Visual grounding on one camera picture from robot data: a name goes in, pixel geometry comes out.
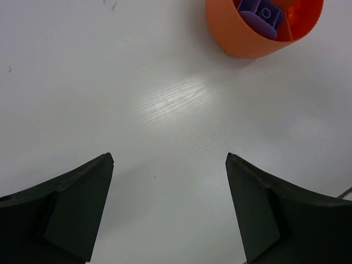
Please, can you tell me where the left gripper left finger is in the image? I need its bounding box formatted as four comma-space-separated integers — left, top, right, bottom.
1, 153, 114, 263

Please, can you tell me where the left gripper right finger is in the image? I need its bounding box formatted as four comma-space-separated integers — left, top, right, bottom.
225, 153, 351, 263

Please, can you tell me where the purple long lego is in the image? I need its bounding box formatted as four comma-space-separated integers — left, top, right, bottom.
239, 11, 277, 40

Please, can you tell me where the orange ring lego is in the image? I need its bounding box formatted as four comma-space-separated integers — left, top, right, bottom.
274, 0, 301, 22

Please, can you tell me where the purple square lego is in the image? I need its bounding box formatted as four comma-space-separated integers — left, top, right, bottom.
237, 0, 284, 30

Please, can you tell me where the orange round divided container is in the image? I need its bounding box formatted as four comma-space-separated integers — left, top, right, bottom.
206, 1, 324, 59

